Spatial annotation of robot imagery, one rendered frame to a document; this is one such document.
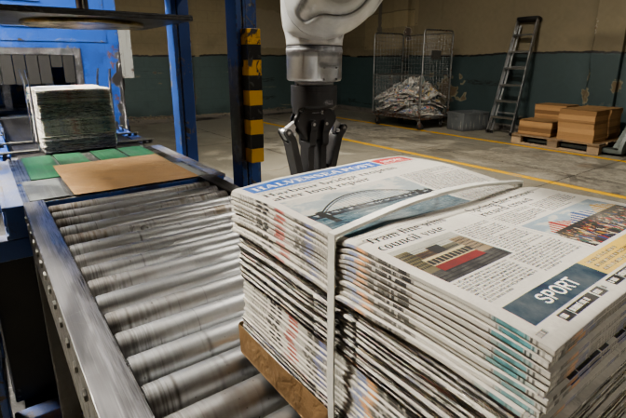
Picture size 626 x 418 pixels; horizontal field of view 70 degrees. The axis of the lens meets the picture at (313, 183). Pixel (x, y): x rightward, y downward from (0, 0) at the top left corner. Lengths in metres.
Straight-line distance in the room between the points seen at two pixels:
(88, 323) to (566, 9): 7.95
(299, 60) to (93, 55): 3.16
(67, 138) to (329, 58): 1.62
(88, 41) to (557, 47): 6.70
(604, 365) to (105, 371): 0.53
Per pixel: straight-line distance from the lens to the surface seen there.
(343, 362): 0.43
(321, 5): 0.52
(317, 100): 0.71
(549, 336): 0.28
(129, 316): 0.76
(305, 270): 0.42
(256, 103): 1.56
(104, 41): 3.80
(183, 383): 0.61
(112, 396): 0.61
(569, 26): 8.18
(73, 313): 0.79
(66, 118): 2.16
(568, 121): 6.95
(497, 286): 0.32
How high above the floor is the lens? 1.17
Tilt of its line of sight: 15 degrees down
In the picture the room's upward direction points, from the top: straight up
